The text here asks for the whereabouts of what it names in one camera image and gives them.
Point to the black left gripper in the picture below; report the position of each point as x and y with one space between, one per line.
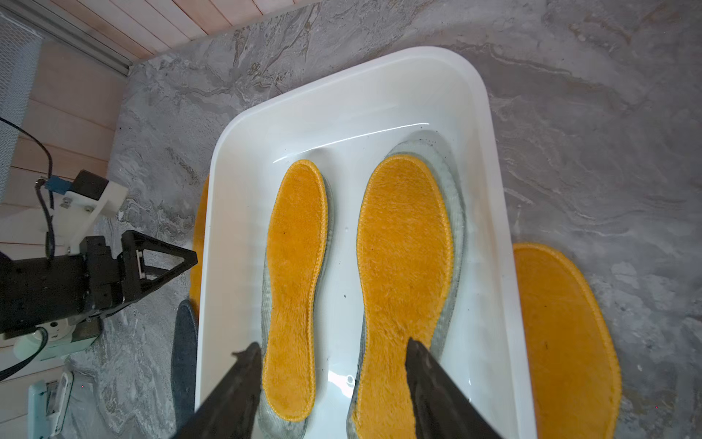
88 284

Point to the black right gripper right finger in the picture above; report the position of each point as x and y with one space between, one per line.
440 409

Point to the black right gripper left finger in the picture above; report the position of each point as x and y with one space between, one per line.
230 409

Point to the white textured insole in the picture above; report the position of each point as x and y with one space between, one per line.
452 192
271 424

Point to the dark grey insole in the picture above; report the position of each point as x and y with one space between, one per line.
184 363

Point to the yellow fuzzy insole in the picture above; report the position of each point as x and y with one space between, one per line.
403 274
198 248
295 253
575 373

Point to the white plastic storage box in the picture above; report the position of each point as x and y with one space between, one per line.
346 123

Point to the pale green small device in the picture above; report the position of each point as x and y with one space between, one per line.
49 398

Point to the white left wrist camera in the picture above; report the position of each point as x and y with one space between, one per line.
80 203

